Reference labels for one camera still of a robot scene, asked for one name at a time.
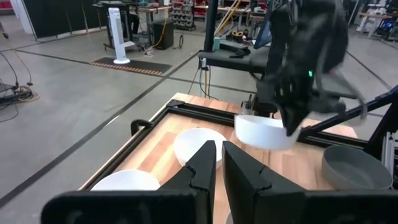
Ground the black cabinet box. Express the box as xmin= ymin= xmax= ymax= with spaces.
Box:
xmin=152 ymin=19 xmax=175 ymax=50

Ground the black aluminium table frame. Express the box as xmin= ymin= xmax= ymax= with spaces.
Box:
xmin=81 ymin=98 xmax=398 ymax=191

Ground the black striped floor mat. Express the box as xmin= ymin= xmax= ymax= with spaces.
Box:
xmin=90 ymin=57 xmax=173 ymax=77

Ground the shelf with storage bins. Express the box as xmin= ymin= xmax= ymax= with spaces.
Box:
xmin=170 ymin=0 xmax=197 ymax=32

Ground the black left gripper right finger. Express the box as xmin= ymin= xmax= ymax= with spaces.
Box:
xmin=221 ymin=141 xmax=398 ymax=224

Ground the black equipment cart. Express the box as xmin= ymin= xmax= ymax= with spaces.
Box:
xmin=92 ymin=1 xmax=147 ymax=52

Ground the white tower fan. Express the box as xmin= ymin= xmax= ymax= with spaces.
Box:
xmin=107 ymin=7 xmax=135 ymax=65

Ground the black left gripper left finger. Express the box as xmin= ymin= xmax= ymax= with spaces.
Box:
xmin=40 ymin=139 xmax=218 ymax=224

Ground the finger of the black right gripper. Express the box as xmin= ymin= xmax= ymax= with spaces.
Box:
xmin=279 ymin=104 xmax=305 ymax=138

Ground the black round pole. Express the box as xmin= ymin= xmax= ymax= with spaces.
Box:
xmin=203 ymin=0 xmax=220 ymax=53

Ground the background workbench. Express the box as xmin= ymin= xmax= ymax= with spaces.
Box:
xmin=356 ymin=11 xmax=398 ymax=40

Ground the white bowl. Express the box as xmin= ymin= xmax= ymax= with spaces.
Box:
xmin=173 ymin=128 xmax=228 ymax=170
xmin=234 ymin=114 xmax=302 ymax=151
xmin=90 ymin=169 xmax=162 ymax=191

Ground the black side table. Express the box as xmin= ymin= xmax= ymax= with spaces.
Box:
xmin=197 ymin=42 xmax=272 ymax=75

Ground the black table clamp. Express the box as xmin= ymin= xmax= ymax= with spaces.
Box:
xmin=130 ymin=118 xmax=154 ymax=137

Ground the yellow black cable coil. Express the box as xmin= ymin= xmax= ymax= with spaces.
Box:
xmin=229 ymin=29 xmax=246 ymax=41

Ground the black floor cable bundle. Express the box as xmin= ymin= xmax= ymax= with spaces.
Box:
xmin=0 ymin=51 xmax=41 ymax=124

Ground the black partition wall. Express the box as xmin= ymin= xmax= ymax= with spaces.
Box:
xmin=22 ymin=0 xmax=108 ymax=40

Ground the blue screen laptop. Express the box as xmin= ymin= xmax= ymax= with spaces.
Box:
xmin=252 ymin=11 xmax=274 ymax=50

